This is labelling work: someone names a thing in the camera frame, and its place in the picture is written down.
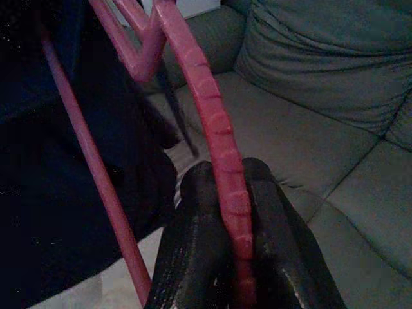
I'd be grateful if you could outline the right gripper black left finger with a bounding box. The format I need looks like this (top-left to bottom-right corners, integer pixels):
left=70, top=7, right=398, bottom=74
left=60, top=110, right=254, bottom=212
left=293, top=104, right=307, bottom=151
left=146, top=160, right=241, bottom=309

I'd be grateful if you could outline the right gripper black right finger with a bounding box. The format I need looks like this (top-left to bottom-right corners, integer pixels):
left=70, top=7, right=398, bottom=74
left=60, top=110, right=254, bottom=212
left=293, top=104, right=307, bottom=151
left=241, top=156, right=347, bottom=309

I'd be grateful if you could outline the pink plastic clothes hanger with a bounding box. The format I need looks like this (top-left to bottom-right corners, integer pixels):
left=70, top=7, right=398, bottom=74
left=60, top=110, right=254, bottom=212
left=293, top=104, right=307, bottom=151
left=41, top=0, right=258, bottom=309

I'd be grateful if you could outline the plain black garment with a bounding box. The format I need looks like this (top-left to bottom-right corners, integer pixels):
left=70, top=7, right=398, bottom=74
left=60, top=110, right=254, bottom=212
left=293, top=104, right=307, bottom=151
left=0, top=0, right=181, bottom=309

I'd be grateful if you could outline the dark green leather sofa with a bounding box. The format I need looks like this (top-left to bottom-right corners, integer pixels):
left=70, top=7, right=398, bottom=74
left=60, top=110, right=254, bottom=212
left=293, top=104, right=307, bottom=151
left=141, top=0, right=412, bottom=309

